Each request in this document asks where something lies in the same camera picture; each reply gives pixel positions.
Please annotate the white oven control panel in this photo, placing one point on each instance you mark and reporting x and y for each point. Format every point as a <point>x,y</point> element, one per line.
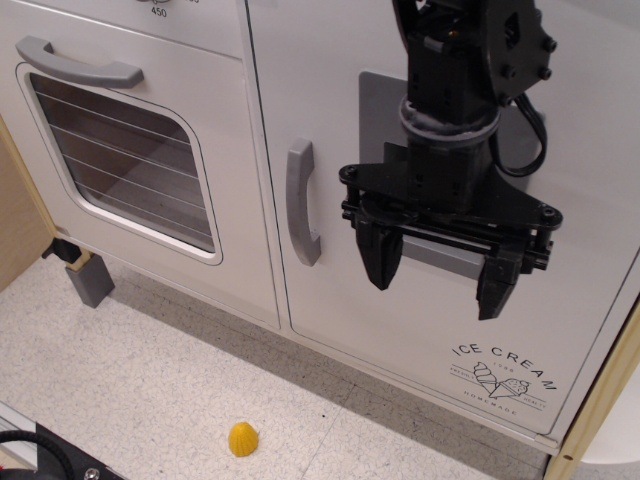
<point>212,25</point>

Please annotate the white toy oven door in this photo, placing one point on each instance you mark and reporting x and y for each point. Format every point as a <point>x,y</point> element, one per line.
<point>162,176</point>

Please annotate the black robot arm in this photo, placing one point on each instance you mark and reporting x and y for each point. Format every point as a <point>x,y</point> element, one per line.
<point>467,61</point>

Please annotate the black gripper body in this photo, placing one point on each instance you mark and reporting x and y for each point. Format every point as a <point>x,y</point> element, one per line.
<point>457,192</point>

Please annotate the wooden right side post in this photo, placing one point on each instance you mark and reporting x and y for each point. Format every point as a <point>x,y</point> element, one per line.
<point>615,373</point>

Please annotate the yellow toy lemon half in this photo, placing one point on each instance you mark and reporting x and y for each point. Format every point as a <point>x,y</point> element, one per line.
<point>243,439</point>

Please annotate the wooden left side panel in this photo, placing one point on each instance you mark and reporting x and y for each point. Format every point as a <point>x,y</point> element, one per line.
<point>26,228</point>

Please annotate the grey fridge door handle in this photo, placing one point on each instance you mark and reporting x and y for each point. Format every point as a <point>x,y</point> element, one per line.
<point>299,167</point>

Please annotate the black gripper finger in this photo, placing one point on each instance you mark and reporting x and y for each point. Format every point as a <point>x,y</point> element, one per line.
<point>380,249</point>
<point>497,280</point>

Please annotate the white toy fridge door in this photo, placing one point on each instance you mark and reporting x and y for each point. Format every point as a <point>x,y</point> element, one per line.
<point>333,73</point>

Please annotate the grey kitchen leg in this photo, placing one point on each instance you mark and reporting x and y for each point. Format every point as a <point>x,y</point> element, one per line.
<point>92,281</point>

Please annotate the grey oven door handle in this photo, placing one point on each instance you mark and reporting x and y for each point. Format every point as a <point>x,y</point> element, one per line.
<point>39,53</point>

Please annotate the grey ice dispenser panel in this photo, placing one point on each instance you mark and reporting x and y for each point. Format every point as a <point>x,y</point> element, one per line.
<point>388,118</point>

